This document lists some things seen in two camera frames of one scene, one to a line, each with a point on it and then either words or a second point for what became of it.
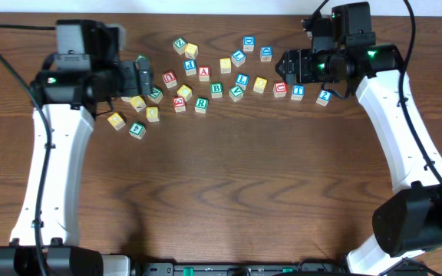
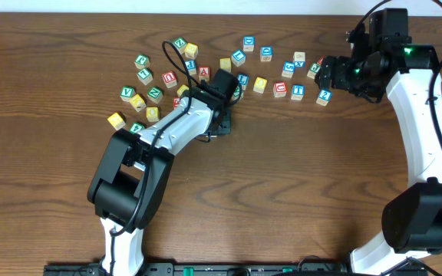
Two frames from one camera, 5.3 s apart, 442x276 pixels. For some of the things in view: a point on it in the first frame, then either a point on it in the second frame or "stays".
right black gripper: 295,56 → 341,82
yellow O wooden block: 152,113 stays
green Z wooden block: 179,45 stays
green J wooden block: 142,58 stays
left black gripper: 130,79 → 225,125
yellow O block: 259,85 stays
